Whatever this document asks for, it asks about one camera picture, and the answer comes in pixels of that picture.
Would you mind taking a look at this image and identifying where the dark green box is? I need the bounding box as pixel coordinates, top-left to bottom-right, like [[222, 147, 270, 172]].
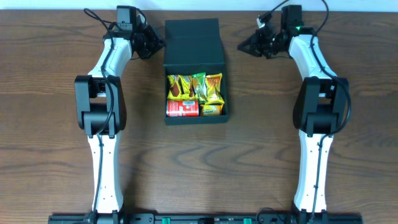
[[164, 18, 229, 125]]

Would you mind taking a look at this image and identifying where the yellow Apollo chocolate cake packet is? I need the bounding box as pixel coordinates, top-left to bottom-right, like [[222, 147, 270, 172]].
[[167, 75, 182, 100]]

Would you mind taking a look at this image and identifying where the yellow snack packet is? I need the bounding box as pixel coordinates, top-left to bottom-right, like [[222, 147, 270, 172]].
[[180, 75, 195, 100], [205, 73, 224, 105]]

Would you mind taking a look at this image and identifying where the green pandan cake packet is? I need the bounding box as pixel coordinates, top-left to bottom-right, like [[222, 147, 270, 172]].
[[192, 72, 207, 104]]

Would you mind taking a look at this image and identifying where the red drink can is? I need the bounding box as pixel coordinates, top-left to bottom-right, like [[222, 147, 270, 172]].
[[166, 100, 199, 117]]

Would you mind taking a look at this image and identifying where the yellow Lemond biscuit packet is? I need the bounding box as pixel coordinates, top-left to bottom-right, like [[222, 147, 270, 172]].
[[200, 105, 223, 116]]

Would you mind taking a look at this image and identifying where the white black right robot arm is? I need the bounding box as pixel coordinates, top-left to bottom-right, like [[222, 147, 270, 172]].
[[237, 1, 351, 223]]

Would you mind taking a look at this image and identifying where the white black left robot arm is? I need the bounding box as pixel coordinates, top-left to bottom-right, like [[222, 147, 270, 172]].
[[74, 6, 165, 223]]

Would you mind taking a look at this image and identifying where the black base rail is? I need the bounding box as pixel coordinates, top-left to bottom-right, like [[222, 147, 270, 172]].
[[48, 212, 364, 224]]

